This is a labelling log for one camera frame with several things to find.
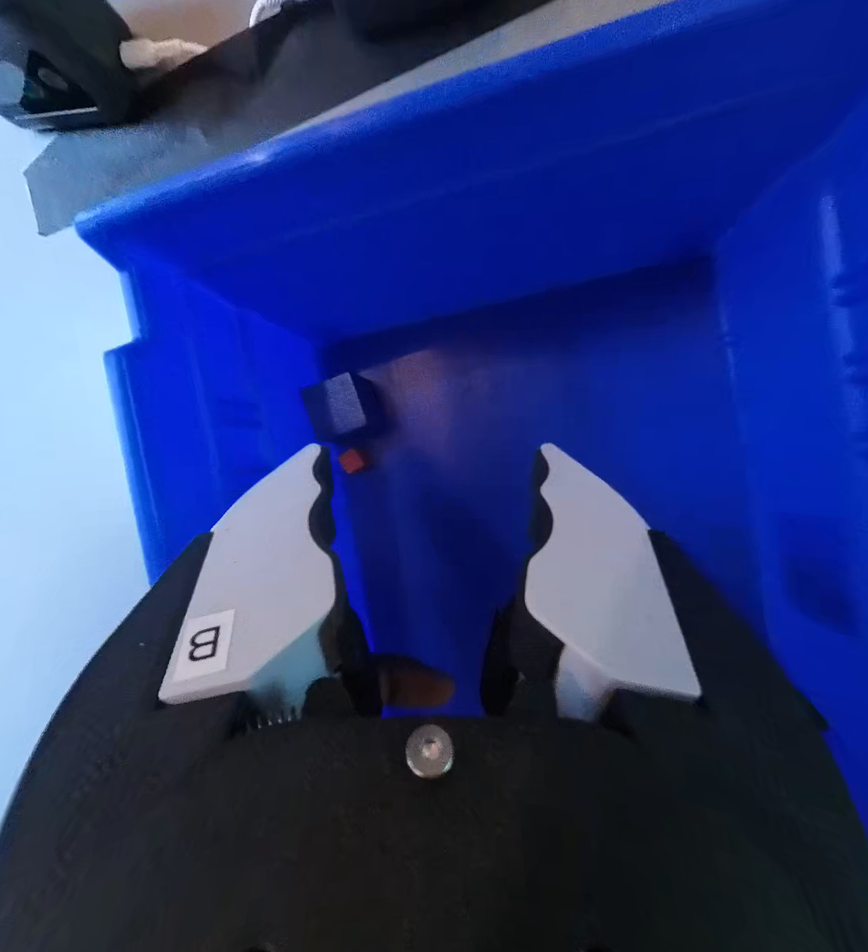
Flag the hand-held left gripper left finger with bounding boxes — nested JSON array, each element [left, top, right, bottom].
[[157, 444, 351, 706]]

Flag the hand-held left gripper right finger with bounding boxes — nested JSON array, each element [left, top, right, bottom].
[[523, 442, 704, 721]]

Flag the blue cube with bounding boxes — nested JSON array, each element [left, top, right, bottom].
[[302, 372, 383, 441]]

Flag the large blue storage bin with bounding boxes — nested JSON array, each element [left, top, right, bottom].
[[74, 0, 868, 952]]

